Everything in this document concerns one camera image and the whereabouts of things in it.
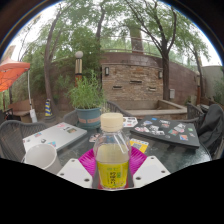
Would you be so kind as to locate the green plant in blue pot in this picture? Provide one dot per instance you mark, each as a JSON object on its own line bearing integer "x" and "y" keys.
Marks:
{"x": 86, "y": 96}

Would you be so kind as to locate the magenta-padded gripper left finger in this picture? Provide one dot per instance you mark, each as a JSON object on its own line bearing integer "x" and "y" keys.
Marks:
{"x": 75, "y": 173}

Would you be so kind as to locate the black backpack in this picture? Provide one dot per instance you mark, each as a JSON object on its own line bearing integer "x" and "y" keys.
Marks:
{"x": 211, "y": 128}

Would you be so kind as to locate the black wall lamp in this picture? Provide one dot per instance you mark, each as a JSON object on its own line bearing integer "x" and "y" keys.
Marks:
{"x": 107, "y": 71}
{"x": 160, "y": 74}

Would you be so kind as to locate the globe lamp post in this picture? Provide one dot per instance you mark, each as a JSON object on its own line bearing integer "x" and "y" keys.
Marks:
{"x": 78, "y": 66}

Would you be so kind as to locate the wooden bench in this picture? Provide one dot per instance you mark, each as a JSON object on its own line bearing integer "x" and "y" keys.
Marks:
{"x": 20, "y": 107}

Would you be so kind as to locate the grey wall box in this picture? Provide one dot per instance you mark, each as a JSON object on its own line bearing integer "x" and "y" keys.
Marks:
{"x": 172, "y": 93}

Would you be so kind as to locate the orange patio umbrella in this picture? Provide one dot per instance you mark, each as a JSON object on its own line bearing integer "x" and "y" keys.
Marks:
{"x": 11, "y": 71}

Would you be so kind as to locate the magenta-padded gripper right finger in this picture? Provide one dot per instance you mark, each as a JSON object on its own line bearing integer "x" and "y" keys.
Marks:
{"x": 150, "y": 171}

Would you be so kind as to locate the yellow blue striped cone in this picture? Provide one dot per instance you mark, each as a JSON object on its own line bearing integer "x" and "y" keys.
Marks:
{"x": 48, "y": 108}

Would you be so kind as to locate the yellow card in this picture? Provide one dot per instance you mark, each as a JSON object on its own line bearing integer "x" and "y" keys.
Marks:
{"x": 140, "y": 145}

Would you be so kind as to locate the black laptop with stickers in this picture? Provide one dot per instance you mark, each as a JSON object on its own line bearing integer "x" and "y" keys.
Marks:
{"x": 166, "y": 131}

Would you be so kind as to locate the silver laptop with stickers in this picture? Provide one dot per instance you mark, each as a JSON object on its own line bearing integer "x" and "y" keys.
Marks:
{"x": 53, "y": 135}

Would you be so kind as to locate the dark patio chair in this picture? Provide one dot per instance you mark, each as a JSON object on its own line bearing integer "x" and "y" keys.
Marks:
{"x": 8, "y": 116}

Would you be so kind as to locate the clear bottle with yellow label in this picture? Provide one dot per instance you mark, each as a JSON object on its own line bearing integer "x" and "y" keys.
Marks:
{"x": 112, "y": 160}

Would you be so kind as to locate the white mug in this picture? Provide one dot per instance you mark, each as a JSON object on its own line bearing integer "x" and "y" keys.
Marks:
{"x": 41, "y": 156}

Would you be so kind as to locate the small colourful card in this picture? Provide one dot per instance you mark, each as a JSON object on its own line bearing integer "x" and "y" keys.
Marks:
{"x": 94, "y": 137}

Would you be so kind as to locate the white printed card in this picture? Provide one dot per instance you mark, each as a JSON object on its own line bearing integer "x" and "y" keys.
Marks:
{"x": 130, "y": 122}

